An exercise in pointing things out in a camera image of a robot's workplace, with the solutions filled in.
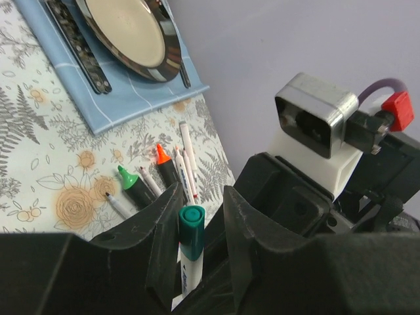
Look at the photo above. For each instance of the grey capped white pen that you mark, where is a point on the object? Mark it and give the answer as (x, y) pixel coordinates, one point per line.
(185, 133)

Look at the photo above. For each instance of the blue capped white pen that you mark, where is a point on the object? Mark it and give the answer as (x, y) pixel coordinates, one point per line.
(123, 212)

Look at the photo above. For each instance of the orange capped black highlighter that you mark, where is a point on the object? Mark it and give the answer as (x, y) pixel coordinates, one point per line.
(166, 167)

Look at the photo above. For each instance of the pink capped white pen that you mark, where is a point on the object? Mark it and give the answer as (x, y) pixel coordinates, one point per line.
(181, 167)

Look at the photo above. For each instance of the red capped white marker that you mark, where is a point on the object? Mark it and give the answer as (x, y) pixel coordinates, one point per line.
(190, 174)

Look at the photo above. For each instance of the black rimmed beige plate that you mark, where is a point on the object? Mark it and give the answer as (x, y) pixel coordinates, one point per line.
(140, 34)

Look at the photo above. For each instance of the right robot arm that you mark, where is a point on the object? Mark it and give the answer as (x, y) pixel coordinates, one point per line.
(373, 200)

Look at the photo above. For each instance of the blue checked placemat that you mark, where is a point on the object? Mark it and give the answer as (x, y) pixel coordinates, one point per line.
(131, 95)

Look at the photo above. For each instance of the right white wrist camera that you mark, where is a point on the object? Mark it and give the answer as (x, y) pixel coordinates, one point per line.
(313, 117)

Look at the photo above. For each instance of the teal capped white pen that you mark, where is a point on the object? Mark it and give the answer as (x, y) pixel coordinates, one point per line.
(191, 226)

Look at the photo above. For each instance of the green capped black highlighter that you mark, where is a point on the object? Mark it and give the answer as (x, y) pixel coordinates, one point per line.
(136, 189)

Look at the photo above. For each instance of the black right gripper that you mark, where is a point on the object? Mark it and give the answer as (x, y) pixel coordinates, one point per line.
(273, 198)

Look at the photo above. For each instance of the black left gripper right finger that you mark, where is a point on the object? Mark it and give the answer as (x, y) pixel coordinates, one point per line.
(275, 271)

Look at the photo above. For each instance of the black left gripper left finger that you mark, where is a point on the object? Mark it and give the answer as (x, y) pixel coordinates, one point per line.
(128, 269)

